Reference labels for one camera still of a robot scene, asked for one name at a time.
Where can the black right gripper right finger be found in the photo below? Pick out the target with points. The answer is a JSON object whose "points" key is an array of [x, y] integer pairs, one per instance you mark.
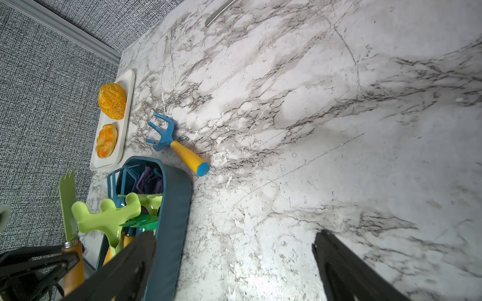
{"points": [[345, 276]]}

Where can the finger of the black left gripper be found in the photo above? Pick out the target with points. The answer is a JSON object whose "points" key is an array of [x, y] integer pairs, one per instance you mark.
{"points": [[29, 273]]}

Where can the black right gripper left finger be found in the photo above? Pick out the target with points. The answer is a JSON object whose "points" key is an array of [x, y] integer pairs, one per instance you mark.
{"points": [[125, 277]]}

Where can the lime trowel brown wood handle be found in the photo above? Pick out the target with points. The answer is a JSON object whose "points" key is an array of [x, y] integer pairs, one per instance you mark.
{"points": [[67, 192]]}

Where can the lime rake brown wood handle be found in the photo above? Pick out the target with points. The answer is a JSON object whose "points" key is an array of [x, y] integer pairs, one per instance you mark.
{"points": [[110, 220]]}

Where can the green rake pale wood handle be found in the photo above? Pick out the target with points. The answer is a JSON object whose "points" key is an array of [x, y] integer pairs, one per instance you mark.
{"points": [[145, 222]]}

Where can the purple rake pink handle back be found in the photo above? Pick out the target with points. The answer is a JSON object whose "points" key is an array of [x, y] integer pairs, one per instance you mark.
{"points": [[150, 182]]}

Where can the blue fork rake yellow handle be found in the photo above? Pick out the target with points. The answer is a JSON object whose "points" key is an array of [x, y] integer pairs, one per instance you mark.
{"points": [[122, 182]]}

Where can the lime rake light wood handle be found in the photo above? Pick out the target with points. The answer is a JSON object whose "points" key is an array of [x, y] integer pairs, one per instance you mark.
{"points": [[150, 203]]}

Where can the teal plastic storage box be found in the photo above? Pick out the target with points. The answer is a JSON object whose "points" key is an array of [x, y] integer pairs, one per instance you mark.
{"points": [[171, 229]]}

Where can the oval yellow bread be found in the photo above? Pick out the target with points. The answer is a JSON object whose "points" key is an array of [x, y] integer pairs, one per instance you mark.
{"points": [[112, 101]]}

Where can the white rectangular tray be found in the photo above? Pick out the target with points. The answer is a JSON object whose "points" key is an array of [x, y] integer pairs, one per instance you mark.
{"points": [[126, 81]]}

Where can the glazed ring donut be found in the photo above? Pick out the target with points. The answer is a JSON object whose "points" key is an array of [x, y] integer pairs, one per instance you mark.
{"points": [[106, 141]]}

